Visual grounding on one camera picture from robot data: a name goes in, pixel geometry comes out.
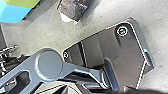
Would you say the grey robot torso link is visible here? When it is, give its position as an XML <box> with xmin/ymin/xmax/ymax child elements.
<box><xmin>0</xmin><ymin>47</ymin><xmax>120</xmax><ymax>94</ymax></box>

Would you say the blue sofa seat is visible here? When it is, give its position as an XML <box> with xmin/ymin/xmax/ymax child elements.
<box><xmin>0</xmin><ymin>0</ymin><xmax>43</xmax><ymax>24</ymax></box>

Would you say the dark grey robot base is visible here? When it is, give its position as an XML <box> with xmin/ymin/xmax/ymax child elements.
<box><xmin>62</xmin><ymin>18</ymin><xmax>156</xmax><ymax>91</ymax></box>

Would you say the green sofa seat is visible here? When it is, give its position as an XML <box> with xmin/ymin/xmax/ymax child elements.
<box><xmin>3</xmin><ymin>0</ymin><xmax>43</xmax><ymax>8</ymax></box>

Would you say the shiny base screw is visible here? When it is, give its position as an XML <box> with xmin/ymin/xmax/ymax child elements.
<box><xmin>115</xmin><ymin>24</ymin><xmax>130</xmax><ymax>38</ymax></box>
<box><xmin>62</xmin><ymin>51</ymin><xmax>70</xmax><ymax>60</ymax></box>

